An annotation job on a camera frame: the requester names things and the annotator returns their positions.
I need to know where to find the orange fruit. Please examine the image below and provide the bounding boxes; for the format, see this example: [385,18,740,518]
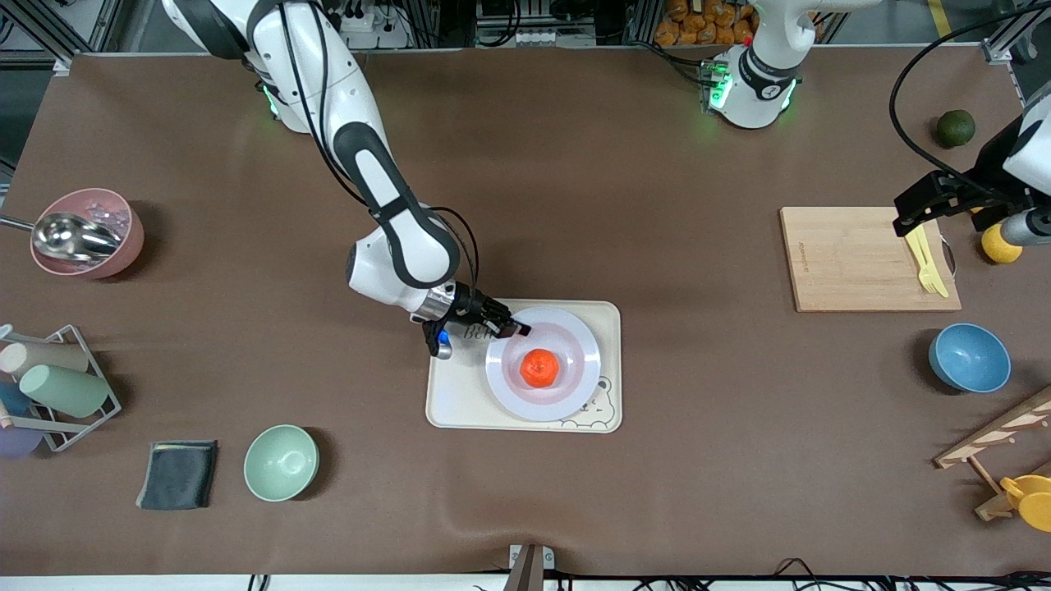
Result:
[520,348,562,389]

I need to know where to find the pale lavender round plate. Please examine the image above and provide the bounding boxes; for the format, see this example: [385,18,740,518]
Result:
[486,306,602,424]

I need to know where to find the yellow plastic fork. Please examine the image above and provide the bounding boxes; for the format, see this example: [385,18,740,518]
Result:
[903,228,939,295]

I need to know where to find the dark green round fruit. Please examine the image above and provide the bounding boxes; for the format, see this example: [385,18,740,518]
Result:
[936,109,976,149]

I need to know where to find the yellow lemon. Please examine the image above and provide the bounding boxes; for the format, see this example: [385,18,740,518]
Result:
[981,226,1023,264]

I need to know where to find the cream bear print tray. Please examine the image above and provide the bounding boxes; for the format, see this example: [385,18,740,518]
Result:
[425,300,622,433]

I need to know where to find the wooden cutting board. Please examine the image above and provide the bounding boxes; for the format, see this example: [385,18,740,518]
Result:
[779,206,962,314]

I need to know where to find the blue bowl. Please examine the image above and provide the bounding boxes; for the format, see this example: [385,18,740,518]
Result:
[929,323,1012,394]

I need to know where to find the wooden peg drying rack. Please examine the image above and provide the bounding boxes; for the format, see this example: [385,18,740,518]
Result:
[934,386,1051,522]

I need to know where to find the mint green bowl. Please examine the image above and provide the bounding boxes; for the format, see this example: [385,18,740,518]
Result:
[244,424,319,502]

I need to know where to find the white power strip with plugs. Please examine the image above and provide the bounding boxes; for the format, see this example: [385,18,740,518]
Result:
[341,10,411,50]

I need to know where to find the pile of brown bread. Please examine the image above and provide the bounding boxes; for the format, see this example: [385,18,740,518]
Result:
[654,0,760,48]

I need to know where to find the yellow mug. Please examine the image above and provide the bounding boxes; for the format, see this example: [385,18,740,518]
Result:
[999,474,1051,533]

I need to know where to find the dark grey folded cloth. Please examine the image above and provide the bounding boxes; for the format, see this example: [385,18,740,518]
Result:
[135,441,218,511]

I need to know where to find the pink bowl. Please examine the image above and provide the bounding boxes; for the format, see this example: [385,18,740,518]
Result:
[30,188,145,280]

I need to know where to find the clear ice cubes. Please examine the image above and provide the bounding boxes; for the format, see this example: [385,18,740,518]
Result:
[78,195,132,235]

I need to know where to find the silver metal scoop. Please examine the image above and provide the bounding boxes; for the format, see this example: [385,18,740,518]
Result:
[0,212,122,263]

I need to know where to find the mint green cup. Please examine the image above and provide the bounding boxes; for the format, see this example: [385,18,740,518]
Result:
[19,364,110,418]

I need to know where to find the beige cup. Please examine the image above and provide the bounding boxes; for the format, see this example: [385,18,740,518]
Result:
[0,341,89,378]

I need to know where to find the purple cup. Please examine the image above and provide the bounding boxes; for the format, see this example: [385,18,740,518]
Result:
[0,425,44,458]

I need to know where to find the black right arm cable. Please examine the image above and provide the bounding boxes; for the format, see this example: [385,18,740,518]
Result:
[279,0,482,290]

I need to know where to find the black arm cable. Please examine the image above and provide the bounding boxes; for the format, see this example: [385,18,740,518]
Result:
[889,0,1051,186]
[279,0,482,290]

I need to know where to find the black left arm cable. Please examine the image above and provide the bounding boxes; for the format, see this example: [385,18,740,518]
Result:
[889,0,1051,186]

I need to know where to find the aluminium frame post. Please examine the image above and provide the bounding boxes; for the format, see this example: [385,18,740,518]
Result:
[981,16,1035,65]

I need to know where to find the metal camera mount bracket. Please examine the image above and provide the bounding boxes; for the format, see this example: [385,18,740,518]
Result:
[503,543,556,591]

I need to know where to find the white wire cup rack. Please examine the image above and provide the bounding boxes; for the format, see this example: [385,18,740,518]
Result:
[0,324,122,452]

